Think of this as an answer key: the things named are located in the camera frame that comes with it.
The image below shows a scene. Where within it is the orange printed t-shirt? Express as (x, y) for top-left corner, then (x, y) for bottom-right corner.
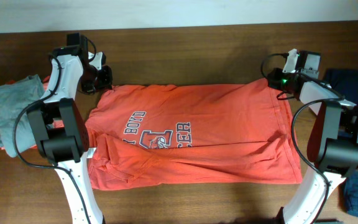
(86, 79), (302, 190)

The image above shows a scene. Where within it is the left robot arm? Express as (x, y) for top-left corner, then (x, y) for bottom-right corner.
(24, 33), (112, 223)

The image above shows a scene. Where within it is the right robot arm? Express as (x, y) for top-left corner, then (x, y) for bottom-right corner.
(263, 49), (358, 223)

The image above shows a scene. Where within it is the folded pink shirt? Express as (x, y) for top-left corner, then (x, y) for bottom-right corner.
(0, 84), (64, 151)

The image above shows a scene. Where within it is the folded grey shirt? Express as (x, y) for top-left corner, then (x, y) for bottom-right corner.
(0, 75), (45, 157)

